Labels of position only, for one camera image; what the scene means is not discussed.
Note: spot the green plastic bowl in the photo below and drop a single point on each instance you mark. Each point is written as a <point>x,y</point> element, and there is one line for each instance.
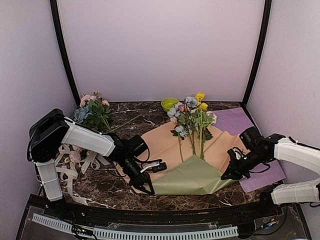
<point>168,103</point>

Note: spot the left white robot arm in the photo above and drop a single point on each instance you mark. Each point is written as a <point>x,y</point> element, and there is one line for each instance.
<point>54,129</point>

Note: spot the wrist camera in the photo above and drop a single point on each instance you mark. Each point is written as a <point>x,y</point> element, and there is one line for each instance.
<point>155,167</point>
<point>235,154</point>

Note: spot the pink fake flower bunch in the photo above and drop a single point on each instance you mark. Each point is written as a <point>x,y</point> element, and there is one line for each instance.
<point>102,114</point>

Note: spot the white and red flower stem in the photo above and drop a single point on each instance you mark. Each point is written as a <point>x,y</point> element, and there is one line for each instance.
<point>207,119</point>

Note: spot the peach and green wrapping paper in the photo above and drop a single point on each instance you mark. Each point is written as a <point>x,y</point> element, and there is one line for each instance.
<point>187,174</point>

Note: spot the right black frame post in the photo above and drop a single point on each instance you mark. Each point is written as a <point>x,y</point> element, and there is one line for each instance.
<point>258,53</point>

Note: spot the white slotted cable duct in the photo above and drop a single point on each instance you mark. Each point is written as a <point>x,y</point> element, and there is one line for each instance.
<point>99,233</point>

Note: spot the blue fake flower stem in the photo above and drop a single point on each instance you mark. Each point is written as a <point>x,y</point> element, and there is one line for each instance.
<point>183,114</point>

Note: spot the purple wrapping paper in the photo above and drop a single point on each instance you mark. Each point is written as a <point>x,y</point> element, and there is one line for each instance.
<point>235,121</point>

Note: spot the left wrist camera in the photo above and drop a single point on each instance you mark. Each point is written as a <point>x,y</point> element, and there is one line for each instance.
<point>155,167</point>

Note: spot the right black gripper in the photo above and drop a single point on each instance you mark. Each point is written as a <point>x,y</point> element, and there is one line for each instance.
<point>234,175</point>

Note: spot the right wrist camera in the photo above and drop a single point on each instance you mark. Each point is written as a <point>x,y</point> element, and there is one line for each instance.
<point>235,154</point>

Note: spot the blue fake flower on table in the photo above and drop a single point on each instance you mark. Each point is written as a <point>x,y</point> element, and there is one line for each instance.
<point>82,115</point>

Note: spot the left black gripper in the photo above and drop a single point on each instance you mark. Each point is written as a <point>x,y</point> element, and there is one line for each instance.
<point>144,177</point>

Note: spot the yellow fake flower stem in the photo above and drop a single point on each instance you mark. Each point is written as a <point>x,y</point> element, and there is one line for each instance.
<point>200,105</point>

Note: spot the black frame post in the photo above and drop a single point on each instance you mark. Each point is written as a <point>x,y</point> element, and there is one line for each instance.
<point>63,50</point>
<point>258,53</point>

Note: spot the left black frame post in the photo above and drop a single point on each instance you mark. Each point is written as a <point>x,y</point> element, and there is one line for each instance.
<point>63,50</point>

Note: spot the black front rail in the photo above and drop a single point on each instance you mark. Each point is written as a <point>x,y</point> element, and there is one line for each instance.
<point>229,206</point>

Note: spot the cream ribbon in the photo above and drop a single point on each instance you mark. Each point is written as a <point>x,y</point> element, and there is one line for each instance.
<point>67,161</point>

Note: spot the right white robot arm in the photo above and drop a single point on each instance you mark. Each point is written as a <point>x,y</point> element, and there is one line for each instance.
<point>307,156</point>

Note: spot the small blue flower stem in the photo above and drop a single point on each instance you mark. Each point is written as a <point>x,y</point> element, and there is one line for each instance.
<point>179,132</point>

